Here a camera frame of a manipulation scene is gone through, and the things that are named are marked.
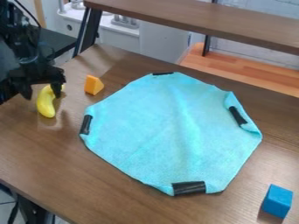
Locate blue block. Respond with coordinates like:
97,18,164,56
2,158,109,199
260,183,295,220

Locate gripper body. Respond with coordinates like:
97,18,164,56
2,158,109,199
5,61,67,89

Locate orange toy cheese wedge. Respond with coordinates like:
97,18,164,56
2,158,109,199
82,74,106,96

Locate black side table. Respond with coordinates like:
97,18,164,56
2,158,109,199
37,26,79,60

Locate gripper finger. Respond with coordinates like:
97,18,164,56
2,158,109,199
49,83,65,99
17,83,36,101

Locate light blue cloth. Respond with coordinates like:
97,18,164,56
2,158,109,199
78,71,264,197

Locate wooden table with black legs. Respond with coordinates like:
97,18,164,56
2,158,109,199
71,0,299,59

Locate yellow toy banana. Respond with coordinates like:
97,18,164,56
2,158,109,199
35,83,66,119

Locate white cabinet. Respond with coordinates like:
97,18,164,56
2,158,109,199
56,2,193,65

